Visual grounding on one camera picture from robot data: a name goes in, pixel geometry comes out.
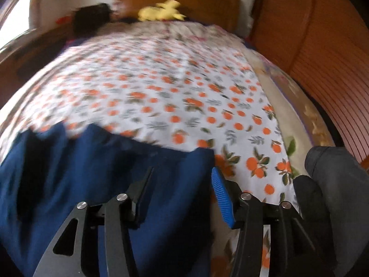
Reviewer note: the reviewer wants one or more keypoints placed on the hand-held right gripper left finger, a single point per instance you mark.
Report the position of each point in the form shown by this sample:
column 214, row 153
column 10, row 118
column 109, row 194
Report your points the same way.
column 142, row 205

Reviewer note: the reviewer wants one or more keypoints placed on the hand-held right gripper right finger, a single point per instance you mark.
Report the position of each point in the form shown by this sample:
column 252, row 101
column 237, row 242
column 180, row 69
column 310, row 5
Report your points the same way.
column 223, row 199

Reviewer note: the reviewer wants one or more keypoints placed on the navy blue coat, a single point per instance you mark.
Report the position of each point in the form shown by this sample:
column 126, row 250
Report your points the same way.
column 72, row 173

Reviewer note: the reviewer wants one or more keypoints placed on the person's dark clothing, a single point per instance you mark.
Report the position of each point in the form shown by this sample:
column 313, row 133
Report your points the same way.
column 311, row 207

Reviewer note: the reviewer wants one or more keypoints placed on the beige floral blanket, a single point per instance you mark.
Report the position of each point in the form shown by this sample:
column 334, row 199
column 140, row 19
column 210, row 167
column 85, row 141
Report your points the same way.
column 288, row 106

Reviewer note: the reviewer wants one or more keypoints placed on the orange fruit print bed sheet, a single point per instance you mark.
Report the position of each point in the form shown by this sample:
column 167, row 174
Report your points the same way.
column 173, row 86

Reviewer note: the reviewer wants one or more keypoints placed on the person's grey trouser leg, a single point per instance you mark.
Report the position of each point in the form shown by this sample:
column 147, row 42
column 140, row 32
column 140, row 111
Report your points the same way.
column 346, row 193

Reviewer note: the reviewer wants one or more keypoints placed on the wooden louvered wardrobe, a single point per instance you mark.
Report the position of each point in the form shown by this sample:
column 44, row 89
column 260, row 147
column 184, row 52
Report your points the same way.
column 331, row 49

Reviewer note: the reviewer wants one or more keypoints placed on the long wooden cabinet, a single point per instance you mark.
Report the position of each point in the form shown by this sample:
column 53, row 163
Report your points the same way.
column 28, row 54

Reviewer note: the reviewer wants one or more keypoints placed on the wooden headboard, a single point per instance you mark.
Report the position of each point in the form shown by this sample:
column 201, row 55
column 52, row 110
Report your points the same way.
column 201, row 8

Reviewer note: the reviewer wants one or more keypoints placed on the dark bag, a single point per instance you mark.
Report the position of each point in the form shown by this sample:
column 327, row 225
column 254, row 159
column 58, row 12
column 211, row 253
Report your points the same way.
column 89, row 20

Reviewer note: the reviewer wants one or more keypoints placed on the yellow plush toy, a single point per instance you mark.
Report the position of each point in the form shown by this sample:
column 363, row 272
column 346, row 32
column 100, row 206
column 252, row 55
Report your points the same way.
column 161, row 13

